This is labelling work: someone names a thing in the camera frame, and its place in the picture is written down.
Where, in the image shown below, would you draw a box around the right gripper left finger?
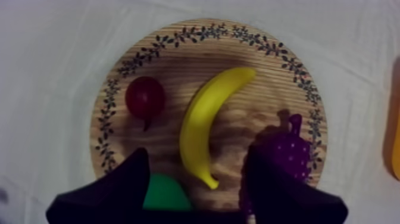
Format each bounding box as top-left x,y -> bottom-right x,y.
45,147 -> 151,224

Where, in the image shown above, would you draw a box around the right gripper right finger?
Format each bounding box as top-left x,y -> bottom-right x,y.
240,144 -> 349,224

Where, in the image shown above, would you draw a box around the yellow toy banana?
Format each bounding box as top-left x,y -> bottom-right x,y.
179,66 -> 257,190

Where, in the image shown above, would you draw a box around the yellow plastic basket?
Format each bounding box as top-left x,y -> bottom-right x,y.
391,119 -> 400,181

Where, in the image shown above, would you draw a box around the round wooden board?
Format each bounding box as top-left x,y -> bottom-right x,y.
89,18 -> 328,213

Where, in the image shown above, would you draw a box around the purple toy grapes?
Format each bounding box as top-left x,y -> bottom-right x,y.
239,113 -> 313,224

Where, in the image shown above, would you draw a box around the green toy pear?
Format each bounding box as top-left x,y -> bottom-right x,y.
142,173 -> 193,211

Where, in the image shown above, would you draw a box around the small red fruit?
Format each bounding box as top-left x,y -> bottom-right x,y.
124,76 -> 166,132

